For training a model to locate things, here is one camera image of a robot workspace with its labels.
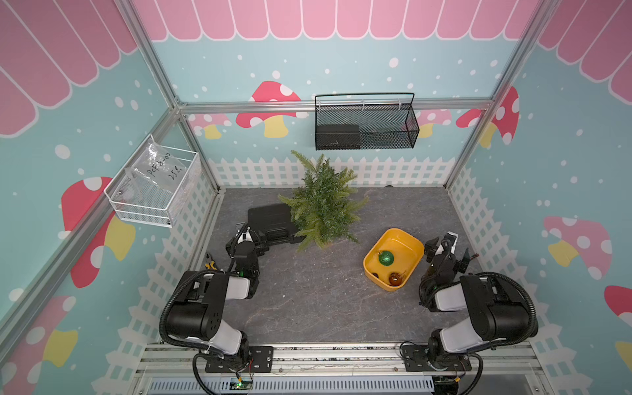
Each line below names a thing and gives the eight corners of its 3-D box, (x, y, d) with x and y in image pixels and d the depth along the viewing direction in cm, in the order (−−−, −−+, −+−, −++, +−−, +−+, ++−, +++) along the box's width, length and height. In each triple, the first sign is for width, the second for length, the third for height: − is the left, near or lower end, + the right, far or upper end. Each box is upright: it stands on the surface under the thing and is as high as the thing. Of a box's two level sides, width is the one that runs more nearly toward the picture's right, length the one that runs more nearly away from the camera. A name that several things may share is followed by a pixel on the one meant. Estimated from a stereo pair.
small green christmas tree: (306, 273, 95) (299, 215, 66) (290, 221, 110) (278, 157, 82) (355, 257, 99) (367, 197, 71) (332, 210, 115) (335, 145, 86)
